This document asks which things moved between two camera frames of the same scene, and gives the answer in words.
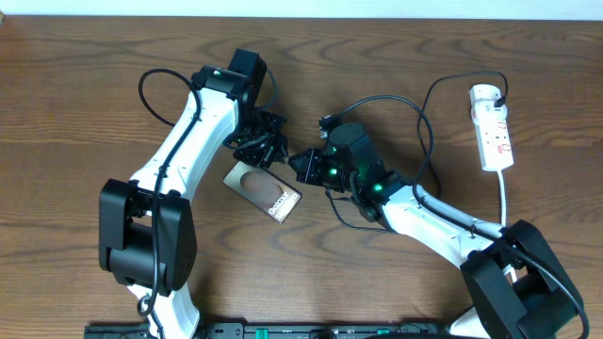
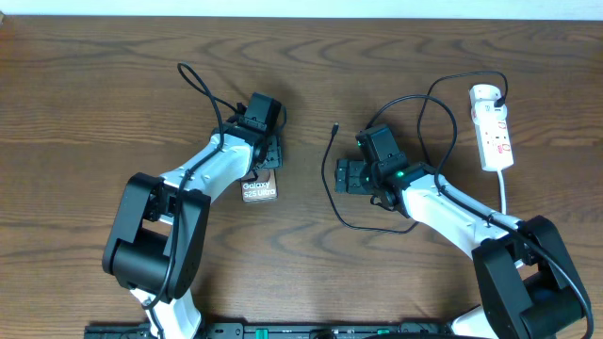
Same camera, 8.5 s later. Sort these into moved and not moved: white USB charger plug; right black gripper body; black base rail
Moved: right black gripper body
Not moved: white USB charger plug; black base rail
